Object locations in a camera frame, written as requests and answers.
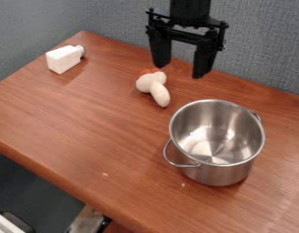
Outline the white plastic bottle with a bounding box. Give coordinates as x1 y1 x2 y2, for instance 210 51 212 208
46 46 85 75

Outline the white plush mushroom toy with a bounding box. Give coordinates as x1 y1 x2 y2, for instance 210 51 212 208
136 68 169 107

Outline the table leg bracket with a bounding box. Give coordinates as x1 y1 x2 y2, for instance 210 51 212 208
66 206 112 233

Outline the white object at corner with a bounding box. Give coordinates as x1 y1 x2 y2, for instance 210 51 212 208
0 215 25 233

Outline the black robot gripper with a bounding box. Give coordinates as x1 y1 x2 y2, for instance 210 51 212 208
145 0 228 78

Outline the stainless steel metal pot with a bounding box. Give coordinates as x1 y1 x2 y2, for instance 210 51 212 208
165 99 265 187

